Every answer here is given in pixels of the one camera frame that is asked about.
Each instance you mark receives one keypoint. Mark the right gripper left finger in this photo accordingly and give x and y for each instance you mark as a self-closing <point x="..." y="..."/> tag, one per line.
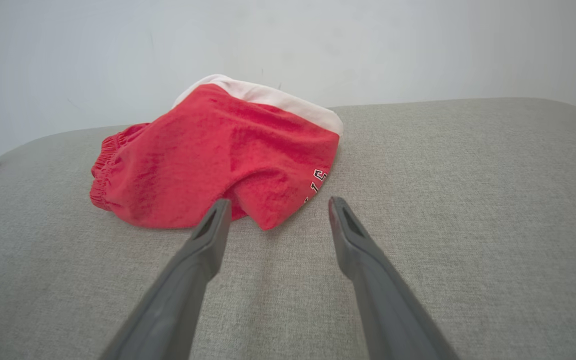
<point x="178" y="300"/>

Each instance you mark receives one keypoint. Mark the grey fabric sofa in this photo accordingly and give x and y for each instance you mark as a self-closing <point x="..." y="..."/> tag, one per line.
<point x="468" y="200"/>

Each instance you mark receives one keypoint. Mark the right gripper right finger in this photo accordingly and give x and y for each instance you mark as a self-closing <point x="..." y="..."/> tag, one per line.
<point x="388" y="310"/>

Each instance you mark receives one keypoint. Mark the red shorts white trim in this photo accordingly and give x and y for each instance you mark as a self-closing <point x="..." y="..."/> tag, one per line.
<point x="193" y="165"/>

